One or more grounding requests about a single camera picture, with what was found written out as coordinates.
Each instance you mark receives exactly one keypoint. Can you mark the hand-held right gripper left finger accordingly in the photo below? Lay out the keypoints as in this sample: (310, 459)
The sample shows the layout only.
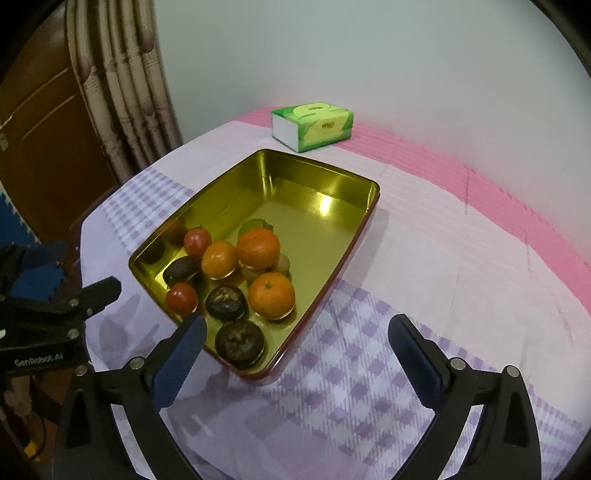
(182, 353)

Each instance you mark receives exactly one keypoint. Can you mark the dark purple passion fruit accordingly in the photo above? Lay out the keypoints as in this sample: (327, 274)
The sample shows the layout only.
(181, 270)
(225, 302)
(240, 340)

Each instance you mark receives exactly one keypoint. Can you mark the gold metal tin box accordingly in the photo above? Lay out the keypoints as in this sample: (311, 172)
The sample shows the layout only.
(304, 203)

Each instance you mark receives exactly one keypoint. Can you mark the orange tangerine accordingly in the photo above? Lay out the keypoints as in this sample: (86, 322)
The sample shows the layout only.
(258, 248)
(220, 259)
(272, 295)

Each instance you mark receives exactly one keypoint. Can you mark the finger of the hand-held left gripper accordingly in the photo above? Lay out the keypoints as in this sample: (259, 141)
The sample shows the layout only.
(37, 282)
(101, 290)

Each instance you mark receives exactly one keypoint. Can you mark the green tissue box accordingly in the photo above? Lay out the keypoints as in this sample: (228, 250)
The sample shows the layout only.
(318, 129)

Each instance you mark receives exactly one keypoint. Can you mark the beige patterned curtain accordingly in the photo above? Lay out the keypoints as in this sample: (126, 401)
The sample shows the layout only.
(120, 92)

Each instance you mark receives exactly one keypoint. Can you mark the brown wooden door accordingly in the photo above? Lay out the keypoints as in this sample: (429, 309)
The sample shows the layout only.
(46, 161)

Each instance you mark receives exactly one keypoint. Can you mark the green tangerine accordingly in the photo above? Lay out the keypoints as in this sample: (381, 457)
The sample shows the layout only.
(249, 226)

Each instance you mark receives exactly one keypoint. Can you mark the beige longan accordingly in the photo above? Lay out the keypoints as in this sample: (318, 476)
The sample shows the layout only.
(284, 264)

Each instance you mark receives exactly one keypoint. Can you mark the purple checked cloth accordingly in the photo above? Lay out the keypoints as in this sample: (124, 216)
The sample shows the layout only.
(415, 258)

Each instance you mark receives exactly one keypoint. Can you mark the red tomato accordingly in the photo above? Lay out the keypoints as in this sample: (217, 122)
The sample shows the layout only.
(197, 242)
(182, 297)

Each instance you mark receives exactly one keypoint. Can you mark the blue foam mat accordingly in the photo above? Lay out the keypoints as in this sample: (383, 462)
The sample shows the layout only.
(14, 221)

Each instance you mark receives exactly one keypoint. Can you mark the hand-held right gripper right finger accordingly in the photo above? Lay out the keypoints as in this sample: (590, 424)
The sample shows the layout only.
(411, 355)

